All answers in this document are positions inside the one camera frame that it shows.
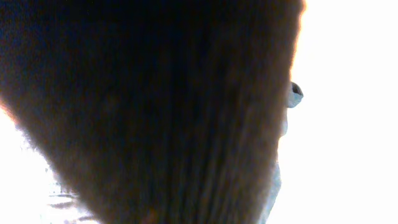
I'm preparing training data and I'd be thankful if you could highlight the black t-shirt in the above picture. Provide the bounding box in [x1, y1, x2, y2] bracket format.
[1, 0, 305, 224]

